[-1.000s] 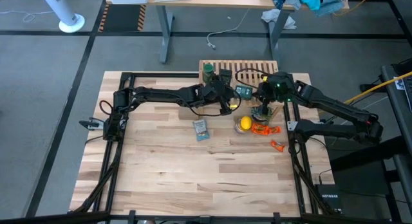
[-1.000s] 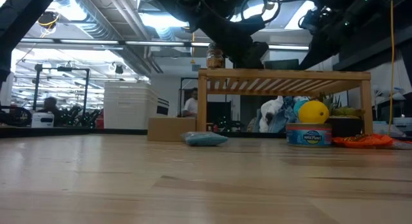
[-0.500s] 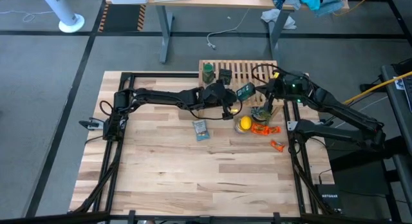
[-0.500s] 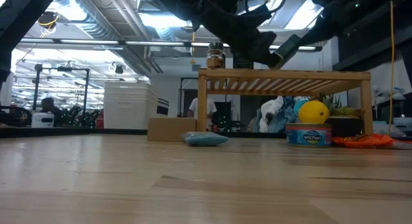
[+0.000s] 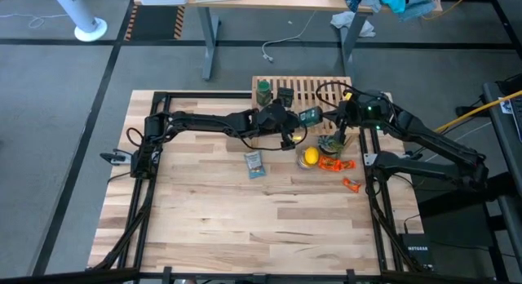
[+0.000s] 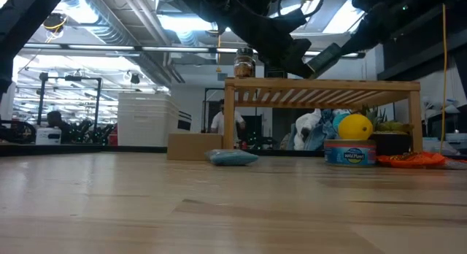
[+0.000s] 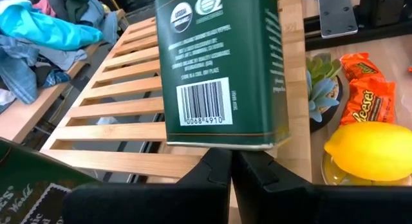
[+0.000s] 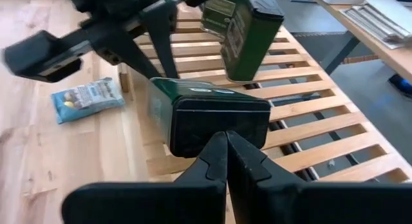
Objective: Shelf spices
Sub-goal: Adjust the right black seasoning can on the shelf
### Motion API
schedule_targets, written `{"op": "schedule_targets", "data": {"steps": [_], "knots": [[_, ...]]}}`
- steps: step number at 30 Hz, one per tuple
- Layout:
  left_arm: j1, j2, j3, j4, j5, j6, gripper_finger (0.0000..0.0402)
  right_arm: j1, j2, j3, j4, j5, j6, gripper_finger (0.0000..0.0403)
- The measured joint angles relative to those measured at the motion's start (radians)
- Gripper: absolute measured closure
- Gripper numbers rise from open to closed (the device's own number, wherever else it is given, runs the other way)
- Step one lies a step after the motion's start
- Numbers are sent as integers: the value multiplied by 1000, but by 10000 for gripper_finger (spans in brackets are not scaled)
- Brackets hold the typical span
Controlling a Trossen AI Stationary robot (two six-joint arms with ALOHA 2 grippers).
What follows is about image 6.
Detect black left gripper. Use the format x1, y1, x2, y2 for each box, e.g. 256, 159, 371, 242
218, 0, 314, 79

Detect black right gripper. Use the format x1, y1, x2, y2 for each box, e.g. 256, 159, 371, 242
338, 0, 417, 57

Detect cork-lid glass spice jar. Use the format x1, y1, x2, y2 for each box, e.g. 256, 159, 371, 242
233, 47, 256, 79

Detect wooden slatted shelf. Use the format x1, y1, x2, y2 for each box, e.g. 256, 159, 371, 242
223, 77, 423, 153

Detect pile of clothes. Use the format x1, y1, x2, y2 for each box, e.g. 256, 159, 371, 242
293, 108, 351, 151

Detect yellow lemon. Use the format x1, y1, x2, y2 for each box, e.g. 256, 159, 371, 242
337, 113, 374, 141

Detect person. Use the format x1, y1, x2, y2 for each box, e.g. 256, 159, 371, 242
46, 110, 72, 144
210, 99, 246, 135

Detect blue tuna can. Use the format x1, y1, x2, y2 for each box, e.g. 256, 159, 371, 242
323, 139, 377, 167

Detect blue snack bag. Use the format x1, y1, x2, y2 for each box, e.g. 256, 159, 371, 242
204, 148, 260, 166

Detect brown cardboard box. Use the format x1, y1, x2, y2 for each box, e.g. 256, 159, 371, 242
166, 132, 223, 161

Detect orange candy wrapper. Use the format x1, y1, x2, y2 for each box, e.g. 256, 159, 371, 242
377, 151, 447, 169

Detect white stacked storage bins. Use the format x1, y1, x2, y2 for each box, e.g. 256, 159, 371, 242
117, 92, 193, 147

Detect long ceiling light bar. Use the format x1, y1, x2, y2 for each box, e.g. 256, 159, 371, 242
21, 43, 366, 60

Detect black round ceiling device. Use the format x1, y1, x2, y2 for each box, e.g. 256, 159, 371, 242
42, 12, 69, 31

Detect small white box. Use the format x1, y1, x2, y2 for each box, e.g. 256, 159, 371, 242
35, 127, 62, 145

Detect black gantry frame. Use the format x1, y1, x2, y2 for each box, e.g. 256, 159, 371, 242
38, 72, 103, 129

